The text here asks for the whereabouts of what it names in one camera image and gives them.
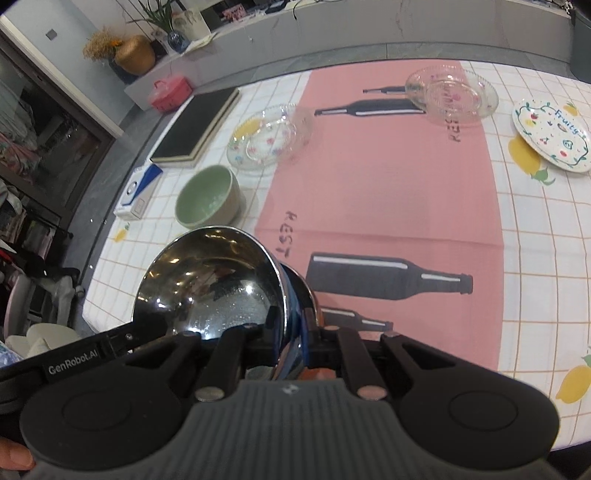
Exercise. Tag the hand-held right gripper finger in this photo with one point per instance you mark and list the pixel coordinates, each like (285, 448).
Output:
(234, 344)

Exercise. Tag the clear glass flower plate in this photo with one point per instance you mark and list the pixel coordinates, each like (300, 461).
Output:
(455, 94)
(268, 138)

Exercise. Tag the person's left hand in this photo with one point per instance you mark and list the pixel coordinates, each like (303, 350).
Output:
(14, 454)

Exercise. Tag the white checked lemon tablecloth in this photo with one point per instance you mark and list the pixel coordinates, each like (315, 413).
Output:
(545, 230)

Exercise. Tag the blue bowl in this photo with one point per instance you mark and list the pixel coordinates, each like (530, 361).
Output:
(300, 300)

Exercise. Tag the white fruit print plate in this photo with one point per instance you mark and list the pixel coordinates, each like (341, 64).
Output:
(554, 131)

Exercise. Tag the green ceramic bowl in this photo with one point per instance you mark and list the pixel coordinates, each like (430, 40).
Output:
(205, 196)

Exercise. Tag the white chair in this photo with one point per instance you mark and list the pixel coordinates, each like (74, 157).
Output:
(32, 314)

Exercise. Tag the stainless steel bowl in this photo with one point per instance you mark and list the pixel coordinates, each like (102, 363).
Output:
(207, 286)

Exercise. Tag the dark display cabinet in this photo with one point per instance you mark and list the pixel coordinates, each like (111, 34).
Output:
(41, 129)

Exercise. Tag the blue and white box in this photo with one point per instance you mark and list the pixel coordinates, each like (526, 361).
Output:
(138, 194)

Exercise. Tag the gold round vase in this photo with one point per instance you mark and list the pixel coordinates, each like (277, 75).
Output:
(135, 56)

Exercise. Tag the blue glass vase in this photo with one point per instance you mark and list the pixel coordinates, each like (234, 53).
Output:
(177, 40)

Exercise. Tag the pink bottle print placemat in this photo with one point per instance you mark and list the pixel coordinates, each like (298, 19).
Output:
(378, 207)

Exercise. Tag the dried yellow flowers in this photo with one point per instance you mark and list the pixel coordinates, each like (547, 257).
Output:
(99, 44)

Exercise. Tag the red plastic basket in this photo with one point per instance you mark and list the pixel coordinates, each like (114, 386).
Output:
(168, 94)

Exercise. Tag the black hardcover book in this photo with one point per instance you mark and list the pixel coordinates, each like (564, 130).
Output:
(196, 122)

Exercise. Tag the grey stone counter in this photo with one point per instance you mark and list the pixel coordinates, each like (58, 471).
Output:
(346, 32)

